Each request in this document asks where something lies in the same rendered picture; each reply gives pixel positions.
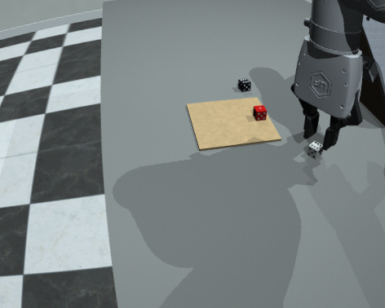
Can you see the tan mottled mat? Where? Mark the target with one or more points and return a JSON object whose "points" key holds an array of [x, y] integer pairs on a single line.
{"points": [[229, 123]]}

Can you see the white die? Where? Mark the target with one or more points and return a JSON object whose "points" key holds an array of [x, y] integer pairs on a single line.
{"points": [[315, 150]]}

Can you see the black die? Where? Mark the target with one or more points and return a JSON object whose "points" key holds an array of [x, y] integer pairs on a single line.
{"points": [[244, 85]]}

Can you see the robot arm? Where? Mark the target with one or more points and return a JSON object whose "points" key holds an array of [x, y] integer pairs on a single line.
{"points": [[337, 24]]}

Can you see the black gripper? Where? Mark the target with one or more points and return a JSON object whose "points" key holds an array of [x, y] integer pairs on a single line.
{"points": [[330, 81]]}

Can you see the red die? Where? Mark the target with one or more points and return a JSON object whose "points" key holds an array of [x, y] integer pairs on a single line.
{"points": [[260, 113]]}

